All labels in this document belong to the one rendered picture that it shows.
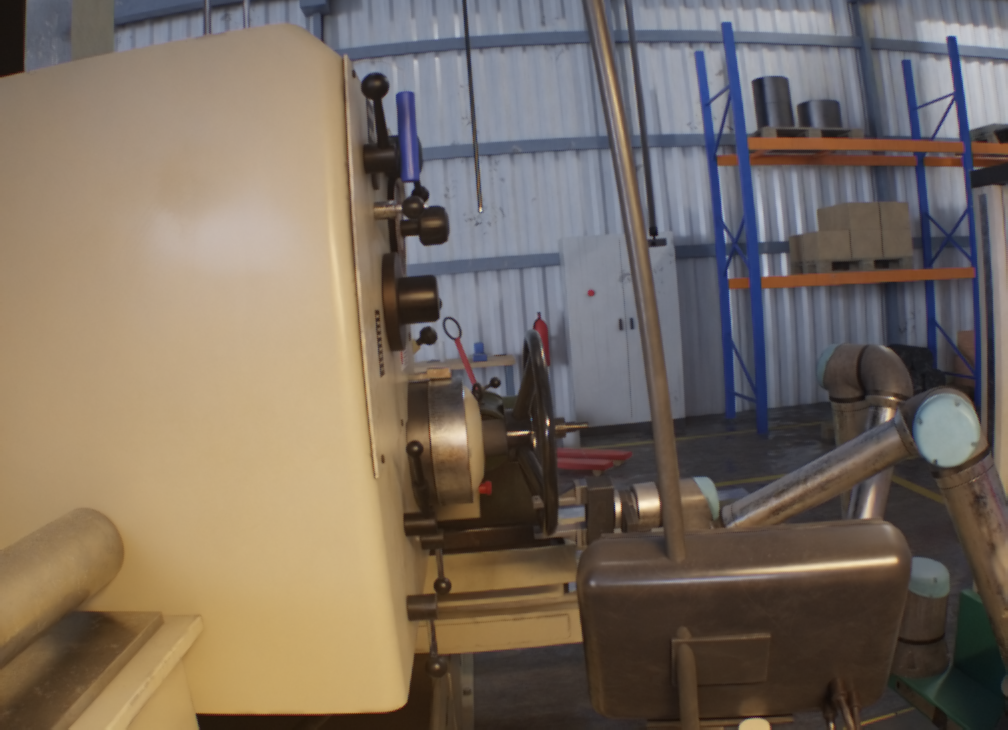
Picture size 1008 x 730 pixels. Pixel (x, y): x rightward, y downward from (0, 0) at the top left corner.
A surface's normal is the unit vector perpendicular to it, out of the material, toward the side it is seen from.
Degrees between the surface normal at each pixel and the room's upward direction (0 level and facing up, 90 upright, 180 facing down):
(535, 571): 90
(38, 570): 56
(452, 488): 125
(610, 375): 90
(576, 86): 90
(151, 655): 0
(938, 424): 83
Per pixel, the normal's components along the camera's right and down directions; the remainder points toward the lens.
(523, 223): 0.04, 0.09
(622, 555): -0.15, -0.90
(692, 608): -0.18, 0.44
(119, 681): -0.08, -0.99
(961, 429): -0.58, 0.00
